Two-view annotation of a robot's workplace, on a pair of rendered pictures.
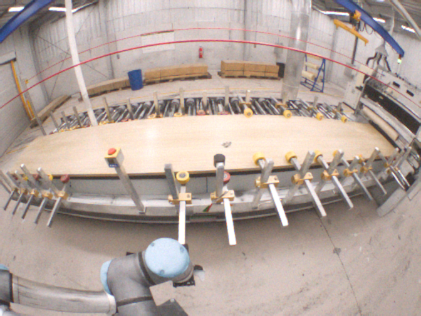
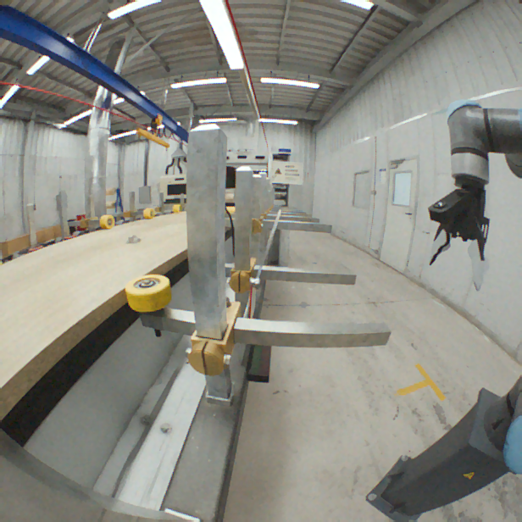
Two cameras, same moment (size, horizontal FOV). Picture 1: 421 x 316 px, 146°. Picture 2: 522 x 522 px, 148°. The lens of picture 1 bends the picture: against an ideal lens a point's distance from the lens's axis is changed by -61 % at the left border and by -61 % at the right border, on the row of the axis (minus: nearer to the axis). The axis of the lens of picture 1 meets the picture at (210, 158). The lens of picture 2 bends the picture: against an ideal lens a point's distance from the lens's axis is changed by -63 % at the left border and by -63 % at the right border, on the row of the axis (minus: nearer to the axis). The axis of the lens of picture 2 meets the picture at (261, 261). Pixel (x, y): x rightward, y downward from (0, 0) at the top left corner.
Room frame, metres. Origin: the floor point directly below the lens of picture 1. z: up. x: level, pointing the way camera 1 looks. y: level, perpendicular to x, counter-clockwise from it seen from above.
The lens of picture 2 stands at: (0.45, 0.41, 1.04)
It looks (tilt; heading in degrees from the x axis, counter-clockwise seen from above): 18 degrees down; 278
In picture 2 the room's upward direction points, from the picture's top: 2 degrees clockwise
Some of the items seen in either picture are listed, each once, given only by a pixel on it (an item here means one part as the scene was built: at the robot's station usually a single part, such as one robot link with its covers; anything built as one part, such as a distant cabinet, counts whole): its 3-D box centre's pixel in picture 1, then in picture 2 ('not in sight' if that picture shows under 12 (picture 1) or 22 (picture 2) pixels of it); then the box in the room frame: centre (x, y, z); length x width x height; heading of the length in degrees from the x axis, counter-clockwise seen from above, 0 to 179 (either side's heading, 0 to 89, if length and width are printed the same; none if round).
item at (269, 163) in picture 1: (260, 189); (254, 241); (0.58, -0.30, 0.89); 0.04 x 0.04 x 0.48; 4
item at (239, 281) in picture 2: (222, 195); (242, 274); (0.57, -0.07, 0.85); 0.14 x 0.06 x 0.05; 94
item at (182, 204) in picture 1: (182, 209); (262, 333); (0.48, 0.16, 0.84); 0.44 x 0.03 x 0.04; 4
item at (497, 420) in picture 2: not in sight; (513, 415); (-0.24, 0.35, 0.65); 0.19 x 0.19 x 0.10
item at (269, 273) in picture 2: (227, 209); (277, 274); (0.48, -0.09, 0.84); 0.43 x 0.03 x 0.04; 4
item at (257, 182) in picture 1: (266, 182); (255, 224); (0.58, -0.32, 0.95); 0.14 x 0.06 x 0.05; 94
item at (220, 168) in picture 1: (218, 194); (242, 266); (0.56, -0.05, 0.87); 0.04 x 0.04 x 0.48; 4
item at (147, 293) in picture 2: (183, 180); (152, 309); (0.68, 0.17, 0.85); 0.08 x 0.08 x 0.11
